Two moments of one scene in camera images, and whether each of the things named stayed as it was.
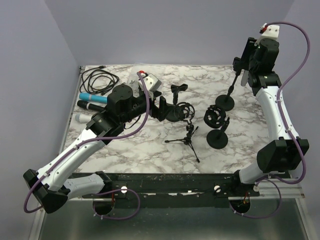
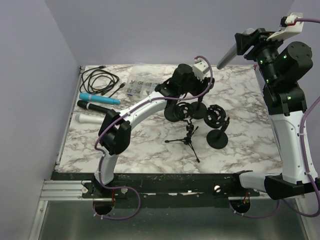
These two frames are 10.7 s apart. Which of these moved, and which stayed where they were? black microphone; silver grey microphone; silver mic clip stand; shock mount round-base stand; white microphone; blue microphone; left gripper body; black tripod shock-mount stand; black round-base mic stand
Moved: silver mic clip stand; silver grey microphone; left gripper body
Stayed: blue microphone; white microphone; black tripod shock-mount stand; shock mount round-base stand; black round-base mic stand; black microphone
